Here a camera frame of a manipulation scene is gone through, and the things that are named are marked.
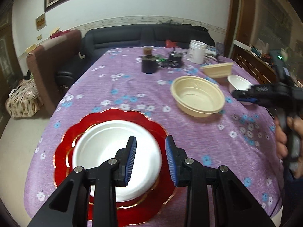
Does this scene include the green packet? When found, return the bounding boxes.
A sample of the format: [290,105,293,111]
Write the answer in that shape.
[156,56,169,68]

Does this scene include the purple floral tablecloth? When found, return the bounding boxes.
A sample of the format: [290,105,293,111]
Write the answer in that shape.
[24,46,283,226]

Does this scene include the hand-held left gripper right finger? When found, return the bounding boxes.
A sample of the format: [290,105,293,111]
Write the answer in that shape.
[165,136,276,227]

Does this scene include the black electronic device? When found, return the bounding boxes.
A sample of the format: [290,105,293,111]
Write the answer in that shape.
[169,52,183,68]

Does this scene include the small yellow wall plaque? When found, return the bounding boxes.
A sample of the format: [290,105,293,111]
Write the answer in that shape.
[35,14,46,31]

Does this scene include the wooden glass-panel doors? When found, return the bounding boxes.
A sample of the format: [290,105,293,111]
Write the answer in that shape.
[0,24,17,114]

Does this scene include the black cylinder with wooden knob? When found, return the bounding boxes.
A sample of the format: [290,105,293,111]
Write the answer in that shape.
[139,46,158,74]

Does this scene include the person's right hand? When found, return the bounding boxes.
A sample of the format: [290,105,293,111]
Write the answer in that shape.
[275,116,303,159]

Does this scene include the white plastic jar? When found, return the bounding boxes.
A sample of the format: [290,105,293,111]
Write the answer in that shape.
[188,40,207,64]

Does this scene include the cream patterned plastic bowl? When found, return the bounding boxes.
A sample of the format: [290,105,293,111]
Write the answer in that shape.
[200,62,234,79]

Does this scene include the cream ribbed plastic bowl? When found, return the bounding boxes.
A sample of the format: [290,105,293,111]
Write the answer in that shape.
[170,76,226,118]

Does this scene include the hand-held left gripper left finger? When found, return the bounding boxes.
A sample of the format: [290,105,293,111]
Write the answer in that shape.
[27,136,137,227]

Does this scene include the patterned blanket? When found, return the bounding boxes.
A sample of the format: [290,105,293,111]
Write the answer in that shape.
[5,78,43,119]

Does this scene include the black leather sofa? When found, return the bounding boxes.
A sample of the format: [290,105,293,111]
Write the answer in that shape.
[55,24,216,88]

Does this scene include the red gold-rimmed plate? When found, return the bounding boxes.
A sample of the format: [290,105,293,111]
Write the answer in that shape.
[53,109,180,226]

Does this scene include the wooden cabinet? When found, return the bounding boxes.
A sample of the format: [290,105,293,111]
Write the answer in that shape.
[225,0,303,86]

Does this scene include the brown armchair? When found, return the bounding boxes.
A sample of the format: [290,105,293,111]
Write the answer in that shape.
[26,29,82,115]

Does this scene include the large white paper bowl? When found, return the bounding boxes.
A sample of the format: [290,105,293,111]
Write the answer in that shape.
[72,120,162,202]

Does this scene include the person's right forearm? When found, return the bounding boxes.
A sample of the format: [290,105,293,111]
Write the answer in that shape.
[280,163,303,227]

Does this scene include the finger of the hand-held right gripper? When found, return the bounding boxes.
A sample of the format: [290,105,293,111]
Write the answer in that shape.
[232,89,258,106]

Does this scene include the red decoration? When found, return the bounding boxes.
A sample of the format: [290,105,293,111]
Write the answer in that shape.
[50,27,71,38]

